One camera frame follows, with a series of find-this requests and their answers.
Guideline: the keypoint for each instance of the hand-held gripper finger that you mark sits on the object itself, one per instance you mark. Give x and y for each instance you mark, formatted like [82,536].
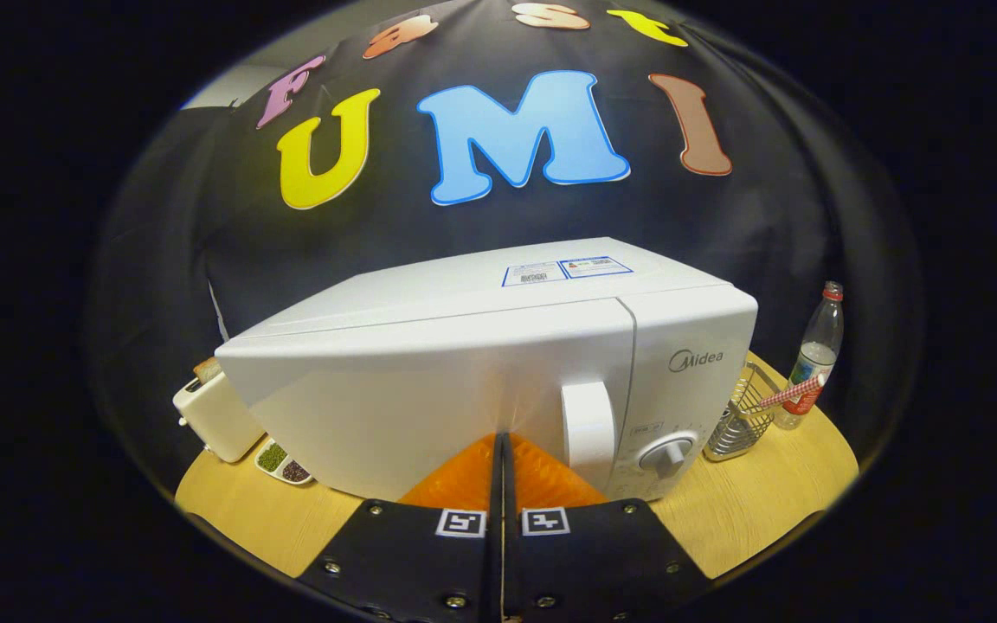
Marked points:
[510,562]
[495,554]

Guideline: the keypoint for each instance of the white microwave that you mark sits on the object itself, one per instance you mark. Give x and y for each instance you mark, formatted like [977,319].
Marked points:
[429,389]

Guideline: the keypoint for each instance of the white divided bean dish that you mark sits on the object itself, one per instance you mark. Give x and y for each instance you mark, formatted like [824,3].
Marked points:
[278,459]

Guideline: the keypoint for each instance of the white toaster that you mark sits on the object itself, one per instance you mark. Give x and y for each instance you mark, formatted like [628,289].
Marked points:
[217,420]

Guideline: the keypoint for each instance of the red checked straw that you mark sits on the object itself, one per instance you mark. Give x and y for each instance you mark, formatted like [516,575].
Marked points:
[793,391]

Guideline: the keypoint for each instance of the toast slice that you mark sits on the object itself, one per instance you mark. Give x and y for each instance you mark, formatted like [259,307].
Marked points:
[207,370]

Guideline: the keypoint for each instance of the clear plastic water bottle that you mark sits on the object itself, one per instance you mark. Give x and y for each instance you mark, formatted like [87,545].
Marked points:
[814,355]

